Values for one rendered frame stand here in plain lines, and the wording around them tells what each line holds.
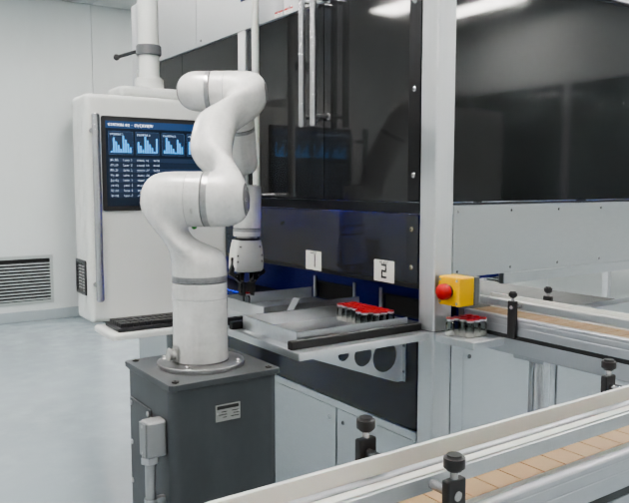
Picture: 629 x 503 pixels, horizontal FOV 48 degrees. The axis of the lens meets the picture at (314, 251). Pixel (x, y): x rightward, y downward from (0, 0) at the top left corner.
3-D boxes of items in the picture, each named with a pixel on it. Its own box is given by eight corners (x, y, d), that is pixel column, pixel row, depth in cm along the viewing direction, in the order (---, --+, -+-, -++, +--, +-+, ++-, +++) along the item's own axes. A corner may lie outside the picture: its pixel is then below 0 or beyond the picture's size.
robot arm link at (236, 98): (176, 238, 155) (250, 239, 154) (164, 199, 146) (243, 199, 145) (211, 98, 188) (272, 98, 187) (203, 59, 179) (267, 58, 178)
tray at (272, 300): (311, 296, 239) (311, 286, 239) (358, 307, 218) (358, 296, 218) (221, 306, 220) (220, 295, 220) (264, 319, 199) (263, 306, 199)
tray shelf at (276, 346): (303, 300, 244) (303, 294, 244) (451, 335, 186) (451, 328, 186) (172, 314, 217) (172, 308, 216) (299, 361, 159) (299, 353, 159)
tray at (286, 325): (346, 315, 205) (346, 303, 205) (407, 330, 184) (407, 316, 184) (243, 328, 186) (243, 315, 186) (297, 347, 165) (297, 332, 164)
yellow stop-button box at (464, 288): (457, 300, 182) (458, 272, 181) (479, 304, 176) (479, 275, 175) (436, 303, 178) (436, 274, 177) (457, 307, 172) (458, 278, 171)
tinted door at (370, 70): (325, 199, 219) (325, 2, 213) (422, 202, 183) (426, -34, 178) (323, 199, 218) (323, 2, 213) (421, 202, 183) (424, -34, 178)
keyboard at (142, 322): (218, 313, 250) (218, 306, 250) (236, 319, 239) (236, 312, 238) (105, 325, 229) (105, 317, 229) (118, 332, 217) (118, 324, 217)
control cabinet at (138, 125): (207, 302, 276) (204, 97, 269) (229, 309, 260) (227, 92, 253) (74, 315, 249) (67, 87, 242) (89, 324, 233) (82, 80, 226)
